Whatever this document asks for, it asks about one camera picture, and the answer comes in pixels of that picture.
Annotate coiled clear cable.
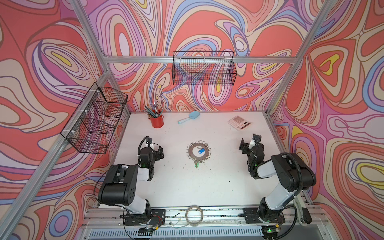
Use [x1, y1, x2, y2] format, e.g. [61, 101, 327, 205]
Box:
[184, 204, 205, 228]

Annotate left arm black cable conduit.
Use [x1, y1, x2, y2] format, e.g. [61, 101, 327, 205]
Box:
[137, 135, 151, 155]

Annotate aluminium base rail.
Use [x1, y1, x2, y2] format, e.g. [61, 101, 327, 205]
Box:
[74, 191, 331, 240]

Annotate black wire basket back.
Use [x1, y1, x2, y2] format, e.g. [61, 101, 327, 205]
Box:
[172, 50, 238, 86]

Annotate red metal pencil bucket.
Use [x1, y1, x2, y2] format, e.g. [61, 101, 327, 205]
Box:
[149, 110, 164, 129]

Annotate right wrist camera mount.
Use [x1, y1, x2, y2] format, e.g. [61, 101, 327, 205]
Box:
[249, 134, 262, 149]

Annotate black wire basket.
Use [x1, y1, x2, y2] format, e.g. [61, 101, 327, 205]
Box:
[172, 50, 238, 86]
[61, 83, 128, 155]

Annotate black wire basket left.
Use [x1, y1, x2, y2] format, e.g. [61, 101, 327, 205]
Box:
[61, 83, 128, 155]

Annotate light blue spatula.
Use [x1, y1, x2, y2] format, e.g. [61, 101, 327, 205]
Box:
[178, 111, 200, 125]

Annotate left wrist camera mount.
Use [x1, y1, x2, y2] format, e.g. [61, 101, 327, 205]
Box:
[150, 143, 160, 151]

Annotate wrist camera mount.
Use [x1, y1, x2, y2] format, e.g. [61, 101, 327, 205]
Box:
[249, 134, 262, 149]
[150, 143, 160, 151]

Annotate aluminium frame post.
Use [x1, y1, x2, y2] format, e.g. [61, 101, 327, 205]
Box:
[70, 0, 133, 114]

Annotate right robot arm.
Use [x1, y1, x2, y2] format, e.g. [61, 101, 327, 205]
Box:
[239, 135, 317, 223]

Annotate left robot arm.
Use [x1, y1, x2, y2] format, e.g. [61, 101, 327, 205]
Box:
[98, 146, 165, 226]

